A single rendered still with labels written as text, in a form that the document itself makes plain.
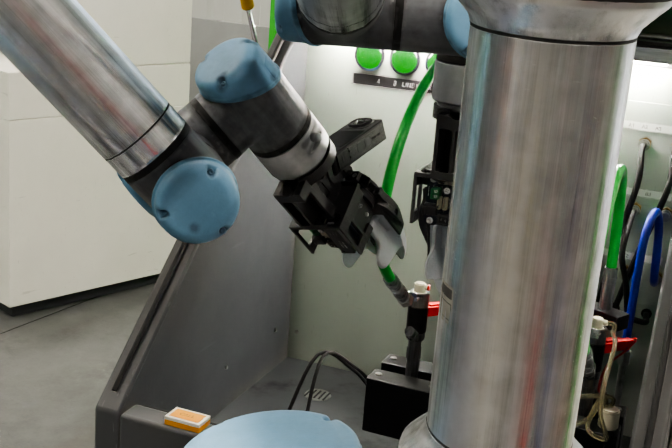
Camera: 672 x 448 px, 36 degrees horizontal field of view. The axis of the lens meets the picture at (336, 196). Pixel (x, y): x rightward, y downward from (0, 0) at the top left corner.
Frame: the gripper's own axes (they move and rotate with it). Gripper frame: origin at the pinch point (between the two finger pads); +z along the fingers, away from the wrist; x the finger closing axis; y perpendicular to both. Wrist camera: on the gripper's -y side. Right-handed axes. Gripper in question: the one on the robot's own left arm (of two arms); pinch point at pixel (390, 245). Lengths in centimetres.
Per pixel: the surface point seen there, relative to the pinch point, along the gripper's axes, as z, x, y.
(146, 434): 3.9, -29.1, 27.0
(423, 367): 27.4, -8.3, 2.1
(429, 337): 46, -21, -13
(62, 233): 132, -262, -94
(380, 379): 21.7, -10.5, 7.4
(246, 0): -15.2, -28.7, -31.9
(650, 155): 30, 16, -37
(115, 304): 170, -260, -85
